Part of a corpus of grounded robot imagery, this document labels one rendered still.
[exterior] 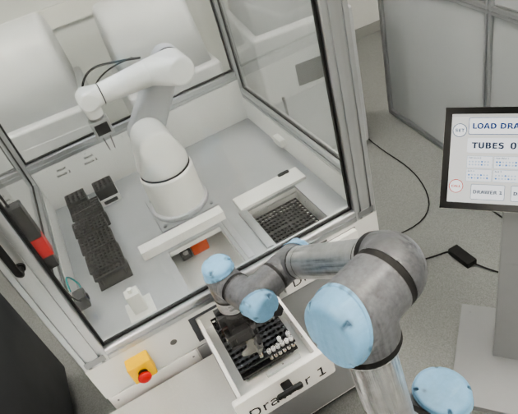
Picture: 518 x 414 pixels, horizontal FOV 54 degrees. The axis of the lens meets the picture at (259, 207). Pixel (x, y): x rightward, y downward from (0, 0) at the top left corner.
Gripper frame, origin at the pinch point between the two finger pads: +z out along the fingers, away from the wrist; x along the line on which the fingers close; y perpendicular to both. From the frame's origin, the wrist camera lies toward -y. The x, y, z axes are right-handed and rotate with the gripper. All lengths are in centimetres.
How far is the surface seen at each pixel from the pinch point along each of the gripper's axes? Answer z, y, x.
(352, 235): 2.4, -44.7, -20.9
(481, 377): 90, -79, 3
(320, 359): 3.1, -12.0, 11.1
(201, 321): 6.7, 10.2, -24.2
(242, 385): 10.5, 8.6, 0.8
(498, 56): 14, -175, -87
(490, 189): -7, -82, -1
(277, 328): 4.4, -7.7, -5.6
